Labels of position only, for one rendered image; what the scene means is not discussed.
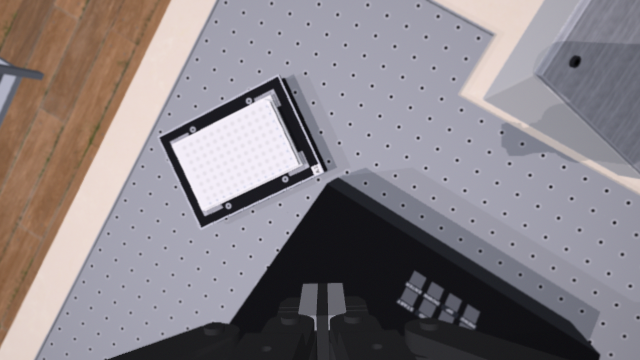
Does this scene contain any black rectangular frame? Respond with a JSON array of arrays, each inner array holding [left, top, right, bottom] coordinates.
[[158, 74, 327, 229]]

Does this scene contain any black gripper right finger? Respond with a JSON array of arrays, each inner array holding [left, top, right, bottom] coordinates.
[[322, 283, 567, 360]]

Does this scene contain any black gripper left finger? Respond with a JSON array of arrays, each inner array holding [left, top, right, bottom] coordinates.
[[107, 283, 323, 360]]

